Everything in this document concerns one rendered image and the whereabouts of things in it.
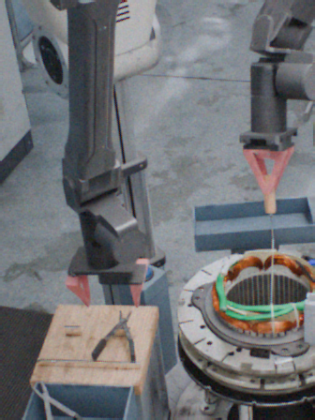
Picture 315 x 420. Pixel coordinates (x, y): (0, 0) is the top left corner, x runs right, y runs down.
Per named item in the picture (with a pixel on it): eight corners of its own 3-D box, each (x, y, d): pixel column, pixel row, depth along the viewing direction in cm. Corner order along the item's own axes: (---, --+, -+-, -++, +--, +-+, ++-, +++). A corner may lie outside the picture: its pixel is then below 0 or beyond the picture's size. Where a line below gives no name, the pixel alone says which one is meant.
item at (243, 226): (308, 298, 199) (308, 195, 183) (315, 330, 190) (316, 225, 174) (202, 307, 200) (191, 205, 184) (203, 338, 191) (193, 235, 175)
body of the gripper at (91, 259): (134, 280, 136) (127, 244, 132) (71, 280, 137) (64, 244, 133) (140, 255, 141) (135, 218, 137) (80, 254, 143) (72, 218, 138)
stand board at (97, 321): (142, 395, 143) (140, 385, 142) (32, 391, 146) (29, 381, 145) (159, 315, 159) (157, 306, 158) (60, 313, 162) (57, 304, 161)
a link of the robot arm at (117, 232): (109, 152, 131) (60, 173, 128) (150, 183, 123) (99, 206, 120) (119, 216, 138) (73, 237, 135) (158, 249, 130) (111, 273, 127)
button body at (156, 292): (177, 363, 185) (166, 271, 171) (157, 382, 181) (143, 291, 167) (153, 351, 189) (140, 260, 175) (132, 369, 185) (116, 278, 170)
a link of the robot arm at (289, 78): (292, 30, 138) (256, 14, 132) (349, 30, 129) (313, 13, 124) (276, 103, 138) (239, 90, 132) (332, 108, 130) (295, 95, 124)
